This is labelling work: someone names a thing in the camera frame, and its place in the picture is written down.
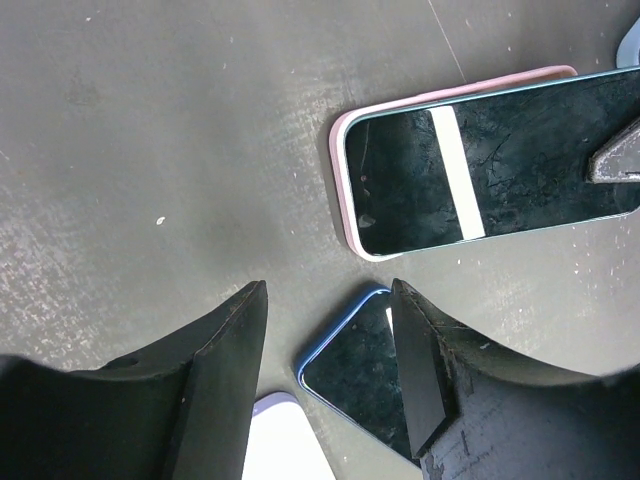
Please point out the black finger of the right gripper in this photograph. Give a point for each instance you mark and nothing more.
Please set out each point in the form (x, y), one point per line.
(617, 161)

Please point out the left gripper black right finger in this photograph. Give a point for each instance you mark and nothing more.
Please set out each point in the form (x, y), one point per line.
(476, 409)

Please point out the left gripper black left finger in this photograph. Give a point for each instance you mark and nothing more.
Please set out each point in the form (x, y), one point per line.
(178, 408)

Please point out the lavender phone case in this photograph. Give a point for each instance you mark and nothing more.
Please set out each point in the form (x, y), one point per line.
(282, 444)

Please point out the light blue phone case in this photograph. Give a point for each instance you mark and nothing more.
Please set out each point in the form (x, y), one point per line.
(629, 48)

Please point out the pink phone case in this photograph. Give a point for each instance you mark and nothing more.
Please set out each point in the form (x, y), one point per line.
(338, 132)

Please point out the black phone blue edge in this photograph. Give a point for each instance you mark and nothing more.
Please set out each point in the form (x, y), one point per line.
(349, 364)

